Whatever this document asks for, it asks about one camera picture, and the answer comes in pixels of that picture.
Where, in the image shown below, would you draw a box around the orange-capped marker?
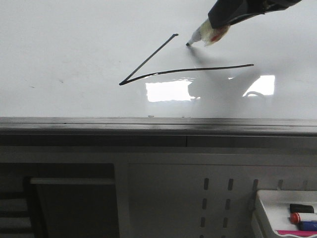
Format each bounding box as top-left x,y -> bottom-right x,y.
290,213 -> 317,224

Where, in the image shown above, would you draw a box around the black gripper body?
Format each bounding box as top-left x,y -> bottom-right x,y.
263,0 -> 301,12

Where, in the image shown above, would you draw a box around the grey aluminium whiteboard frame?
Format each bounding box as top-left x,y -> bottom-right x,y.
0,117 -> 317,149

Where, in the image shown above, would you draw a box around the pink flat item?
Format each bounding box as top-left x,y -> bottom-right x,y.
276,230 -> 317,238

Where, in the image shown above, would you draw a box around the white black-tipped whiteboard marker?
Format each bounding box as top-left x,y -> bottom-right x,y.
186,19 -> 230,46

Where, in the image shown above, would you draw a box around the white slotted pegboard panel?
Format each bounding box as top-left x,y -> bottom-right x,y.
127,164 -> 317,238

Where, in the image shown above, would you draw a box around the white plastic storage tray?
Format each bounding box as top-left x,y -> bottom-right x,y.
251,190 -> 317,238

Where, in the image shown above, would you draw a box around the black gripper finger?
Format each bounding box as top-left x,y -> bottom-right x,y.
207,0 -> 268,29

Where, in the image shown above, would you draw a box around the dark grey hanging bin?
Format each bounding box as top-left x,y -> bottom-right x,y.
23,177 -> 120,238

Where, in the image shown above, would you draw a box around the blue-capped marker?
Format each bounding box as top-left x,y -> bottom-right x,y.
299,221 -> 317,232

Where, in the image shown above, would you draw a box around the white glossy whiteboard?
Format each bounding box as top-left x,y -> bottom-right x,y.
0,0 -> 317,119

